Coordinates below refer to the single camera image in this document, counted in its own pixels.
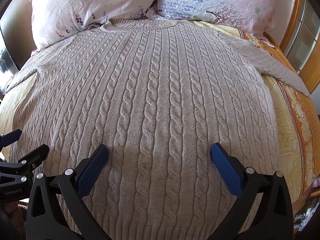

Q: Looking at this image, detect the beige cable knit sweater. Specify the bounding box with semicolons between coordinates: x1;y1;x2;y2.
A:
1;20;308;239

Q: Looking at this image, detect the yellow orange patterned bedsheet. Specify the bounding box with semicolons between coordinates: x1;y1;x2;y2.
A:
1;21;319;202

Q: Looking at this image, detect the pink floral left pillow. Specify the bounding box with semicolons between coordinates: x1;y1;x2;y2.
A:
31;0;154;50

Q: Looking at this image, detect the pink floral pillow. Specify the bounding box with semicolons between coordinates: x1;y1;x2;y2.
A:
31;0;154;50
147;0;277;40

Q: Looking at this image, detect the wooden framed window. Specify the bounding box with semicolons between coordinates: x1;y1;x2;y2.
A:
280;0;319;93

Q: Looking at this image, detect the pink floral right pillow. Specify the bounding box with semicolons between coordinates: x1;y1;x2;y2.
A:
147;0;277;40

